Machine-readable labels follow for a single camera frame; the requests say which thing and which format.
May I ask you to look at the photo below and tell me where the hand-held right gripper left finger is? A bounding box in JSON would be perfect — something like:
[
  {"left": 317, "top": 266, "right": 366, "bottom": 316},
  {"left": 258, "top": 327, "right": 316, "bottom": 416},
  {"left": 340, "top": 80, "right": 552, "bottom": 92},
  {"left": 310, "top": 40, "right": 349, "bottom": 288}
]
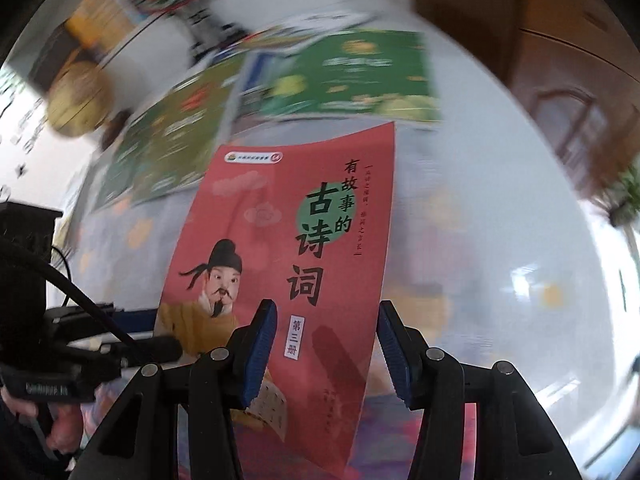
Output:
[{"left": 67, "top": 299, "right": 278, "bottom": 480}]

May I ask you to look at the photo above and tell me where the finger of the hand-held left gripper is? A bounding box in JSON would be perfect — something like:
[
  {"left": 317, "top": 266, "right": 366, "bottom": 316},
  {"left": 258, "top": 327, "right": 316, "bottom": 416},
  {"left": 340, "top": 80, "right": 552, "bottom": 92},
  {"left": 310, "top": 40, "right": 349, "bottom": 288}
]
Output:
[
  {"left": 117, "top": 336, "right": 183, "bottom": 368},
  {"left": 112, "top": 308, "right": 158, "bottom": 335}
]

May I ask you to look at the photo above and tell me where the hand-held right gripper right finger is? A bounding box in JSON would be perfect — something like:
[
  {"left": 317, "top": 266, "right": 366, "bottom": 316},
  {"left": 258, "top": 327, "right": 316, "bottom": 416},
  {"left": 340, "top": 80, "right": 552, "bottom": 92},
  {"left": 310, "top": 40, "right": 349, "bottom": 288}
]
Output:
[{"left": 377, "top": 300, "right": 573, "bottom": 480}]

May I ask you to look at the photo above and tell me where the red poetry book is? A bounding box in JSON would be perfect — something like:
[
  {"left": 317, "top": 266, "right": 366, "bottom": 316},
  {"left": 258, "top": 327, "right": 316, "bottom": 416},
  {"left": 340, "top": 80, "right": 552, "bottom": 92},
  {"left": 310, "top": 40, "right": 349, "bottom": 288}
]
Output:
[{"left": 152, "top": 121, "right": 397, "bottom": 473}]

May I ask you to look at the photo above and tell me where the dark blue eagle book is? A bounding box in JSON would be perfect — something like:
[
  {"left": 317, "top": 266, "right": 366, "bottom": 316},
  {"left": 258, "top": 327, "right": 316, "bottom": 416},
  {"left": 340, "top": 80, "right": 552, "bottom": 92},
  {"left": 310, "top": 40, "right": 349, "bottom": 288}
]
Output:
[{"left": 239, "top": 50, "right": 301, "bottom": 111}]

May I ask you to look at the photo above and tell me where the green yellow flowered book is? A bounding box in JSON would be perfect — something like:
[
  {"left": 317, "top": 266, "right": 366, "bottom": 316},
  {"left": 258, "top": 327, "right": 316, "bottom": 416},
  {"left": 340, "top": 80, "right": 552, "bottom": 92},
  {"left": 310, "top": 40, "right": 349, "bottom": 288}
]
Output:
[{"left": 245, "top": 30, "right": 443, "bottom": 128}]

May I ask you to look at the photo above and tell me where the person's left hand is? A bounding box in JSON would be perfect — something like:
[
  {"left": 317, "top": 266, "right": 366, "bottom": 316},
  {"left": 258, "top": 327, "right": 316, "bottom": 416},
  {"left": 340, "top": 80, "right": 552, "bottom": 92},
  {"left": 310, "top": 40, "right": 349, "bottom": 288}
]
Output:
[{"left": 0, "top": 385, "right": 88, "bottom": 461}]

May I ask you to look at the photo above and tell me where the olive green red bug book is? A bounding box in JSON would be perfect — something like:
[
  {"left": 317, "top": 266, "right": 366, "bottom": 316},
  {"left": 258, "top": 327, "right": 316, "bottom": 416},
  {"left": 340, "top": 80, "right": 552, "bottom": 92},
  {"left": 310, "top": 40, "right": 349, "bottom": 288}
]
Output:
[{"left": 92, "top": 57, "right": 246, "bottom": 211}]

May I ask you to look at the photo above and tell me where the yellow globe on wooden base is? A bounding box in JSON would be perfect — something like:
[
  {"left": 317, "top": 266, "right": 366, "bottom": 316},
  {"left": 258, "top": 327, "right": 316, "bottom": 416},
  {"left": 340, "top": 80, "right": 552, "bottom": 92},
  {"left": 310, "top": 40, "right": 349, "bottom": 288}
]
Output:
[{"left": 45, "top": 55, "right": 131, "bottom": 151}]

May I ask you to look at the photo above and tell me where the green potted plant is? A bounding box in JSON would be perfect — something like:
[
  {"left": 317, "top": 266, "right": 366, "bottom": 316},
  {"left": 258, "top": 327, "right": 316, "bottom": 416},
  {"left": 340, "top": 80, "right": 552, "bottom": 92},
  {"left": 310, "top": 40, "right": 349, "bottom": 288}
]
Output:
[{"left": 605, "top": 160, "right": 640, "bottom": 231}]

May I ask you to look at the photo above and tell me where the brown wooden cabinet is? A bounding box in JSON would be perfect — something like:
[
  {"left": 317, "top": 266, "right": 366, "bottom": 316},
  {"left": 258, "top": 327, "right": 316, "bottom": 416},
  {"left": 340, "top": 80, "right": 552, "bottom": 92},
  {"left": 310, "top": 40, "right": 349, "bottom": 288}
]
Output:
[{"left": 410, "top": 0, "right": 640, "bottom": 211}]

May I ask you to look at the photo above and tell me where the white yellow picture book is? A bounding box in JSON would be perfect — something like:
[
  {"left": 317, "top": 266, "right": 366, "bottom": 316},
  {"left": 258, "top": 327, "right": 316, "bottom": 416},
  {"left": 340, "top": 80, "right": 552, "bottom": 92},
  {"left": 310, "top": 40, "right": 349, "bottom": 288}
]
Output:
[{"left": 235, "top": 10, "right": 373, "bottom": 53}]

